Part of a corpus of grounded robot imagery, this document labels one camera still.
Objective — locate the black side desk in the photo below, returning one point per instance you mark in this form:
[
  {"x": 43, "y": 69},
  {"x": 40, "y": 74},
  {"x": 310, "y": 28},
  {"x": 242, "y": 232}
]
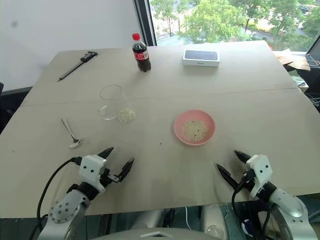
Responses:
[{"x": 312, "y": 80}]

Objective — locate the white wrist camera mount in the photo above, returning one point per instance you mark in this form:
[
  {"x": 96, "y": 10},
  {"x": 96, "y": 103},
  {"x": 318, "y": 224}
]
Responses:
[
  {"x": 90, "y": 170},
  {"x": 260, "y": 170}
]

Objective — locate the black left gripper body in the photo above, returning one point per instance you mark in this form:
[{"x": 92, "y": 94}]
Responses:
[{"x": 110, "y": 178}]

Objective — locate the white phone box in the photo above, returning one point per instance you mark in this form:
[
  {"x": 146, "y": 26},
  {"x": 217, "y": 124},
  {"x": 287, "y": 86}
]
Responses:
[{"x": 200, "y": 59}]

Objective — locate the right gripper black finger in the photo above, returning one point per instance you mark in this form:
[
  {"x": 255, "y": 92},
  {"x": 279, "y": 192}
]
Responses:
[
  {"x": 226, "y": 175},
  {"x": 242, "y": 156}
]

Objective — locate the cola bottle with red cap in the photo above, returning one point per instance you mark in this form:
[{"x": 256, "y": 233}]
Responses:
[{"x": 141, "y": 56}]

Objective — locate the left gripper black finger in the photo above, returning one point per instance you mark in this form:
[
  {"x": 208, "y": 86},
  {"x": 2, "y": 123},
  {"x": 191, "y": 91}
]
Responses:
[
  {"x": 107, "y": 152},
  {"x": 127, "y": 168}
]

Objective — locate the black vernier caliper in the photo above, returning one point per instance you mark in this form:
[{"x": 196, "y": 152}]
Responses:
[{"x": 85, "y": 59}]

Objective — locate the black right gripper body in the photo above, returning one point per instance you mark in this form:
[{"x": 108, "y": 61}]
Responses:
[{"x": 248, "y": 180}]

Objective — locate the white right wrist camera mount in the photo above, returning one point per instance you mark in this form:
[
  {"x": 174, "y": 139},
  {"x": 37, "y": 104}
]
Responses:
[{"x": 260, "y": 170}]

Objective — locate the silver metal spoon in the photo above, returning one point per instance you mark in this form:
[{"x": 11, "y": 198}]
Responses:
[{"x": 75, "y": 143}]

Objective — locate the open laptop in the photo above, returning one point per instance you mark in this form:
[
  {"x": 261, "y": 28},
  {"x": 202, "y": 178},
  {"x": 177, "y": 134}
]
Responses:
[{"x": 315, "y": 53}]

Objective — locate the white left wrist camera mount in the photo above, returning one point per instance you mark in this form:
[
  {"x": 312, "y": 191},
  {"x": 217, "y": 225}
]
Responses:
[{"x": 90, "y": 170}]

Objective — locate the clear glass beaker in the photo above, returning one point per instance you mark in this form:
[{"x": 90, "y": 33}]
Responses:
[{"x": 110, "y": 100}]

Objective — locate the brown cardboard pieces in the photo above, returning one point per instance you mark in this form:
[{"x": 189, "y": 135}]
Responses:
[{"x": 295, "y": 61}]

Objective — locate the grey rounded shape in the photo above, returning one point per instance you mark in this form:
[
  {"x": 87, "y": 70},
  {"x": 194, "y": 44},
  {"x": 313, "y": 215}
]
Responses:
[{"x": 215, "y": 222}]

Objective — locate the pink bowl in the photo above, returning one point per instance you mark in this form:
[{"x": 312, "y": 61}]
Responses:
[{"x": 179, "y": 130}]

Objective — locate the dark window frame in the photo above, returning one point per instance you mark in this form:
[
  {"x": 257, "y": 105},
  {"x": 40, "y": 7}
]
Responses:
[{"x": 147, "y": 22}]

